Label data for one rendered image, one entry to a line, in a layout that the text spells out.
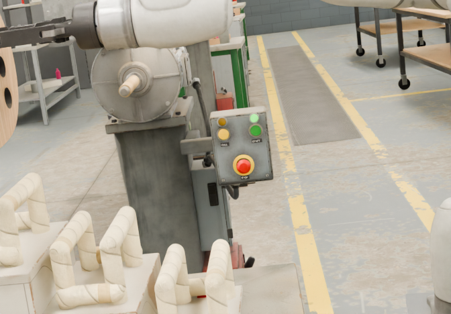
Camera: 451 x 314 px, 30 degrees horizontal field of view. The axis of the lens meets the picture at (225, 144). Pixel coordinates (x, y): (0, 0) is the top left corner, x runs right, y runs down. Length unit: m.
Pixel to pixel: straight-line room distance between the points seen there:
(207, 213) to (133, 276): 1.15
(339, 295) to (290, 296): 2.37
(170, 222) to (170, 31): 1.36
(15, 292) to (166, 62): 1.12
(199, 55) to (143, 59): 3.53
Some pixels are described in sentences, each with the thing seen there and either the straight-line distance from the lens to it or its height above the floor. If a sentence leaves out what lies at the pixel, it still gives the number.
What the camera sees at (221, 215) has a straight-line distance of 2.61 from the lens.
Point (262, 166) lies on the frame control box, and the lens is 2.37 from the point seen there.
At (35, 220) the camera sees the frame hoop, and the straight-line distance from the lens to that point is 1.55.
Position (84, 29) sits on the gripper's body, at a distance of 1.34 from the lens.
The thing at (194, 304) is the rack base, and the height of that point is 0.94.
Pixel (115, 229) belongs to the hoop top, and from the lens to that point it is 1.40.
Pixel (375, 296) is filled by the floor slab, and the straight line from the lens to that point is 3.89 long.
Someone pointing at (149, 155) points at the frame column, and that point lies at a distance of 2.55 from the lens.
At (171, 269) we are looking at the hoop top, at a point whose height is 1.05.
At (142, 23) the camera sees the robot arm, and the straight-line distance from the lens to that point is 1.32.
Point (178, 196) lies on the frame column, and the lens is 2.58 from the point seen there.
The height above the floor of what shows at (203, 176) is 0.91.
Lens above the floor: 1.53
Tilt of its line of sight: 12 degrees down
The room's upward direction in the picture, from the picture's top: 7 degrees counter-clockwise
